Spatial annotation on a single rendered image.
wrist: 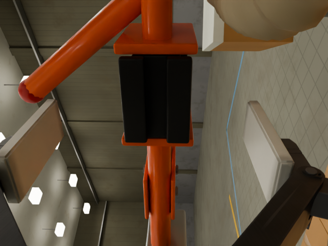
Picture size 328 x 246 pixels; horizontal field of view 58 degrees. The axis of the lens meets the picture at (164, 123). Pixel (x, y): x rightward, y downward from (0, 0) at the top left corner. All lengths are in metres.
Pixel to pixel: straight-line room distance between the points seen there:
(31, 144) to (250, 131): 0.13
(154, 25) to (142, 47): 0.02
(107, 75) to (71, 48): 10.94
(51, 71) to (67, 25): 10.09
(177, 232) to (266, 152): 0.22
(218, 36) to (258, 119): 1.40
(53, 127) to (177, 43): 0.10
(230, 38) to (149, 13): 1.38
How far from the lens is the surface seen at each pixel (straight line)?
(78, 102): 12.48
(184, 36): 0.23
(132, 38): 0.23
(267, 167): 0.16
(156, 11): 0.22
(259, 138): 0.18
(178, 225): 0.37
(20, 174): 0.17
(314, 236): 1.65
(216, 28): 1.58
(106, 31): 0.25
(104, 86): 11.59
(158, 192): 0.29
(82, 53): 0.25
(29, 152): 0.18
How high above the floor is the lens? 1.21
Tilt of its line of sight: 2 degrees up
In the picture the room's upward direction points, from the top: 89 degrees counter-clockwise
